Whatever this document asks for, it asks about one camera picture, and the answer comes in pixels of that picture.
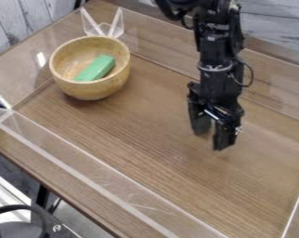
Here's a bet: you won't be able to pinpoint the green rectangular block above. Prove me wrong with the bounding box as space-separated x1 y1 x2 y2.
74 55 114 82

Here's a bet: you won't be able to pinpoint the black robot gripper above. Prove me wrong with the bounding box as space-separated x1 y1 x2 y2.
186 61 243 151

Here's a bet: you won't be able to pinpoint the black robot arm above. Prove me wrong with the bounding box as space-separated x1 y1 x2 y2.
154 0 243 151

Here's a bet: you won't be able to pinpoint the dark metal floor bracket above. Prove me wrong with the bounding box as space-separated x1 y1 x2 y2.
31 207 81 238

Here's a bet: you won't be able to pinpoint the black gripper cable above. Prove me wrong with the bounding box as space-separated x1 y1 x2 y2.
229 59 254 88

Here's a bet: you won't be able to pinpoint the brown wooden bowl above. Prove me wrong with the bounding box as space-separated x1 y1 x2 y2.
49 36 131 100

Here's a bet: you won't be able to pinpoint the black table leg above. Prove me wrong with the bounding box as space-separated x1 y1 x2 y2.
35 185 50 208

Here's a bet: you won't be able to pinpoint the clear acrylic tray walls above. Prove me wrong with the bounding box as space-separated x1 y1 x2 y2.
0 11 299 238

